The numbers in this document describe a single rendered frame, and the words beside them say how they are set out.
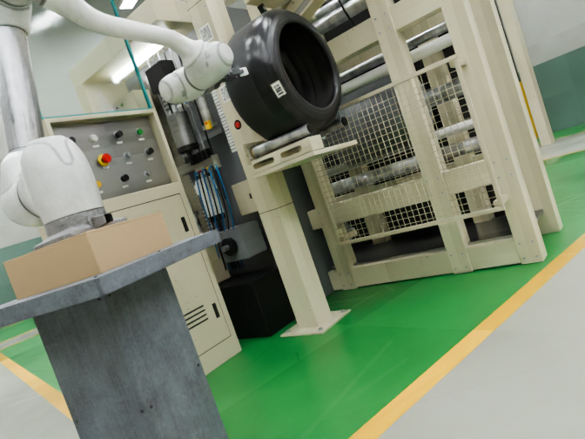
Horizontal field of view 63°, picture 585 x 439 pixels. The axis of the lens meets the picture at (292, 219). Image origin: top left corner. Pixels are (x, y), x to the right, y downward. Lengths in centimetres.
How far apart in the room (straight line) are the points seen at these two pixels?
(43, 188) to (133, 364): 49
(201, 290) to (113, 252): 116
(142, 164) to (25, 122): 87
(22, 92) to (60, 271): 59
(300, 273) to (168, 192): 74
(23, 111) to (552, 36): 1031
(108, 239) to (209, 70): 66
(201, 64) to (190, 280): 109
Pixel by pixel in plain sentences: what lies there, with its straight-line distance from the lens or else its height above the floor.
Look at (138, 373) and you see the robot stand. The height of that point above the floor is 39.
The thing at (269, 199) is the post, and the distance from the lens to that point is 229.
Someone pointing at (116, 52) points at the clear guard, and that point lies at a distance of 251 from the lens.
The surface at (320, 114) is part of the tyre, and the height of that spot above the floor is 95.
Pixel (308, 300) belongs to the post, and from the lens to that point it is 234.
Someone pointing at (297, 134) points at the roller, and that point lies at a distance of 203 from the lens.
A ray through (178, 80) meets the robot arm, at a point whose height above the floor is 115.
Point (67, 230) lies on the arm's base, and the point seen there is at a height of 77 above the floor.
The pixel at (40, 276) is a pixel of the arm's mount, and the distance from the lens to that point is 131.
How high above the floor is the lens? 70
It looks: 4 degrees down
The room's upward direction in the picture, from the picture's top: 19 degrees counter-clockwise
